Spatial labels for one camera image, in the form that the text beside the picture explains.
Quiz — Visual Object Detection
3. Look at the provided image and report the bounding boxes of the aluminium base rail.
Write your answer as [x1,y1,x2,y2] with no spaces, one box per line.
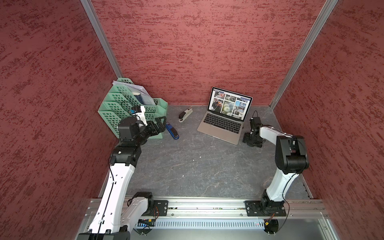
[85,197,329,219]

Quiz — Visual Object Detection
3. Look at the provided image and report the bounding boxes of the black beige stapler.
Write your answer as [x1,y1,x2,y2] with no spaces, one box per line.
[179,107,193,123]

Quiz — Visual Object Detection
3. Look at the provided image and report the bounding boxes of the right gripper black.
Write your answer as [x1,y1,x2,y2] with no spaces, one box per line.
[242,132,263,147]

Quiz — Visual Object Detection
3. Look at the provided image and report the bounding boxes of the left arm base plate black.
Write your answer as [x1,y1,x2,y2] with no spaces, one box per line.
[143,200,169,217]

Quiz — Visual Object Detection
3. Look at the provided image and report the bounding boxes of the silver laptop computer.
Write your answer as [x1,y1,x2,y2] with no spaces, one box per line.
[197,87,253,145]

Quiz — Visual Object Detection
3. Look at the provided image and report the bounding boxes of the papers in organizer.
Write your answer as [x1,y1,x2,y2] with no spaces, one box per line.
[113,78,155,105]

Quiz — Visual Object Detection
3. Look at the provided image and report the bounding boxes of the left aluminium corner post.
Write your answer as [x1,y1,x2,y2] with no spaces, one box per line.
[81,0,124,78]

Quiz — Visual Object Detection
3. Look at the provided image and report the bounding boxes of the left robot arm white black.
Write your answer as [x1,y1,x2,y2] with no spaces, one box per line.
[77,116,166,240]

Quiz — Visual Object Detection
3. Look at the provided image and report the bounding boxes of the green plastic file organizer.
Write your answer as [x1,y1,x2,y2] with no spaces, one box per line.
[98,86,169,138]

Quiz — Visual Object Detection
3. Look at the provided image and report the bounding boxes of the right aluminium corner post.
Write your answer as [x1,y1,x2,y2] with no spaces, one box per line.
[269,0,338,110]

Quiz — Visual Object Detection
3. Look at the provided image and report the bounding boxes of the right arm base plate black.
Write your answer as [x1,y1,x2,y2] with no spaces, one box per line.
[245,201,287,217]

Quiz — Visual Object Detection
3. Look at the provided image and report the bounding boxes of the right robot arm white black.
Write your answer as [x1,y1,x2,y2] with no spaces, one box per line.
[243,116,310,214]

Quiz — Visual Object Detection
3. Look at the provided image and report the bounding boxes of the aluminium corner post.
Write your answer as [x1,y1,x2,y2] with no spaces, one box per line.
[269,0,338,110]
[81,0,124,78]

